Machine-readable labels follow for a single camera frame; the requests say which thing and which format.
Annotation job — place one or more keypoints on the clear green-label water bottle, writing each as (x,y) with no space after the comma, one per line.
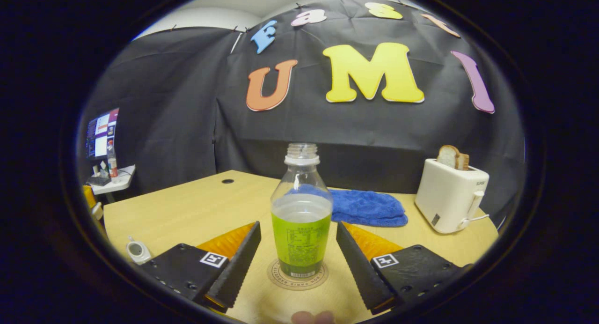
(302,239)

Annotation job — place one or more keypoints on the white bread slice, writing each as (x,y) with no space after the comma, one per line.
(448,156)

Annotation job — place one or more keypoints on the red-cap plastic bottle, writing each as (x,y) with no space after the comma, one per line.
(112,165)

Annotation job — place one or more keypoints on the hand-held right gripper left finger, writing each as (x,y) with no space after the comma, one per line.
(238,272)

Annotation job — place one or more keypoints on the blue towel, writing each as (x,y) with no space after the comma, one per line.
(369,207)

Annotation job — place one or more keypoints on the computer monitor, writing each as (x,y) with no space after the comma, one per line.
(102,134)

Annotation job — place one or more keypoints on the black backdrop cloth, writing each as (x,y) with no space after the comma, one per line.
(178,104)

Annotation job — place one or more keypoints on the round brown coaster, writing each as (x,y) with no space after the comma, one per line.
(276,279)

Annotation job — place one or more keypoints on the white teacup lid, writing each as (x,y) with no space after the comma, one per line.
(98,211)

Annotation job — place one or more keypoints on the small white side table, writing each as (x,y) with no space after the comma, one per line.
(117,182)

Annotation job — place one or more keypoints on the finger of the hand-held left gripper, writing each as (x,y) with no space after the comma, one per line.
(89,195)

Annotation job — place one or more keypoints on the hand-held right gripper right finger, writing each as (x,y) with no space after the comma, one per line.
(358,272)

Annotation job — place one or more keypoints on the white ceramic teacup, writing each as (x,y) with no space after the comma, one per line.
(138,251)

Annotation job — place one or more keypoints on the white toaster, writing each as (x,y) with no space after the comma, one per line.
(444,197)

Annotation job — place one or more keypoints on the brown crust bread slice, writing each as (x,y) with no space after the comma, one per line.
(463,161)

